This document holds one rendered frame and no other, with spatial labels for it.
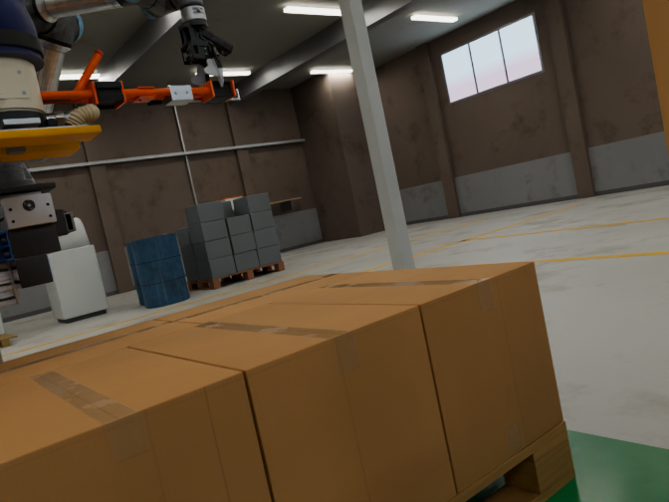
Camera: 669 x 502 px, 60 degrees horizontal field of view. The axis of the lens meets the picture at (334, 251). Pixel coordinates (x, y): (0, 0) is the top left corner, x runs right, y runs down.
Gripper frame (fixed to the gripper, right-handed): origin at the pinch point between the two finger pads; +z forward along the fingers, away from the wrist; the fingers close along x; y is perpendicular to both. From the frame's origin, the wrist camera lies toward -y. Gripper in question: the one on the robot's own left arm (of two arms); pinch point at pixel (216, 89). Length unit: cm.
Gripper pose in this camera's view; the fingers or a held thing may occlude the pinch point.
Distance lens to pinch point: 193.0
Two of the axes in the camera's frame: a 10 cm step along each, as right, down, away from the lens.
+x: 6.2, -0.8, -7.8
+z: 2.1, 9.8, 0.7
